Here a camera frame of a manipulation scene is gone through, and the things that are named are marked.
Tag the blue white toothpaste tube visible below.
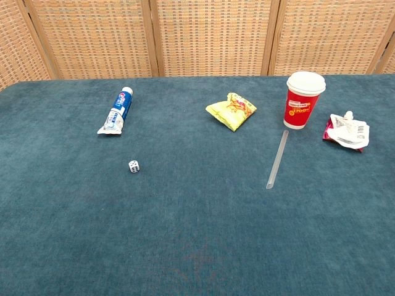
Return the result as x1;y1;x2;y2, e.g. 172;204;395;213
97;86;134;136

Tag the crumpled white spout pouch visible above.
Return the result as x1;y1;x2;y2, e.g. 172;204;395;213
322;110;370;153

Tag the yellow snack bag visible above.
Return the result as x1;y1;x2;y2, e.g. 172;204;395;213
205;92;257;133

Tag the woven bamboo folding screen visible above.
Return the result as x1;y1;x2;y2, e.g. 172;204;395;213
0;0;395;92

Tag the red paper cup white lid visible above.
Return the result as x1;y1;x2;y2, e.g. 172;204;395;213
283;71;326;130

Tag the teal table cloth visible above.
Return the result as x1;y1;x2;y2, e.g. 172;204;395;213
0;73;395;296

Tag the clear plastic straw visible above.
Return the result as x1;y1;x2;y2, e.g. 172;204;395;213
265;129;289;190

